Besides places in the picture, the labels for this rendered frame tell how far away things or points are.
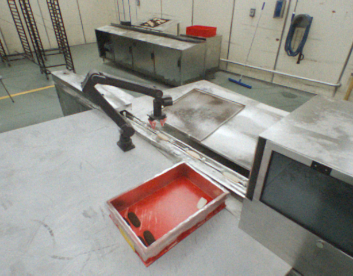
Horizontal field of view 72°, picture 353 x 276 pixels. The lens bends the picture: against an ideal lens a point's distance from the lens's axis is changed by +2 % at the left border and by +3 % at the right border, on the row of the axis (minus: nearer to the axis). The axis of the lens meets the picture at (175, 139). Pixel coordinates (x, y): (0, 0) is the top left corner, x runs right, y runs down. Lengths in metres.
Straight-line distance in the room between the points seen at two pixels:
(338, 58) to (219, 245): 4.13
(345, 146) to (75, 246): 1.06
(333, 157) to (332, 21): 4.08
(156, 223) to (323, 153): 0.72
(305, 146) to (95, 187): 1.02
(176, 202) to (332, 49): 4.07
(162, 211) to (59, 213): 0.49
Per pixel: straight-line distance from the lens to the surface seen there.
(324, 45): 4.87
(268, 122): 1.71
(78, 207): 1.31
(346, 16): 4.77
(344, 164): 0.83
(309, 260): 1.07
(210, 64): 5.13
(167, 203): 1.22
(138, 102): 2.26
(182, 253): 1.07
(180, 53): 4.28
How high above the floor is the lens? 1.73
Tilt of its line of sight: 33 degrees down
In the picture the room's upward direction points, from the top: straight up
